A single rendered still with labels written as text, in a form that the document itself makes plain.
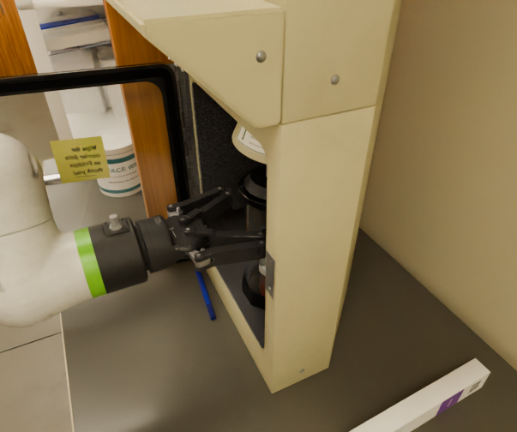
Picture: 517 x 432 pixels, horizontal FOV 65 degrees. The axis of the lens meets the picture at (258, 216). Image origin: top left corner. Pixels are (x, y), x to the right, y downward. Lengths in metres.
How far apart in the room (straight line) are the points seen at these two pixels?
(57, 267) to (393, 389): 0.55
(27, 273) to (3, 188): 0.10
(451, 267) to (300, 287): 0.43
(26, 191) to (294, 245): 0.31
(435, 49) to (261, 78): 0.51
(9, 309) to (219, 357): 0.37
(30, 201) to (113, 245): 0.10
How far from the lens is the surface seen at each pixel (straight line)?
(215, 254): 0.54
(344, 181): 0.47
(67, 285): 0.54
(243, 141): 0.54
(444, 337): 0.86
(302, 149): 0.41
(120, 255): 0.53
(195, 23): 0.33
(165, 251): 0.55
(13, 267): 0.53
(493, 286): 0.86
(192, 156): 0.74
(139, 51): 0.71
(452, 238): 0.88
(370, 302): 0.87
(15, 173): 0.52
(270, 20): 0.36
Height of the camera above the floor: 1.57
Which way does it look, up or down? 37 degrees down
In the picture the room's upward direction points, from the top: straight up
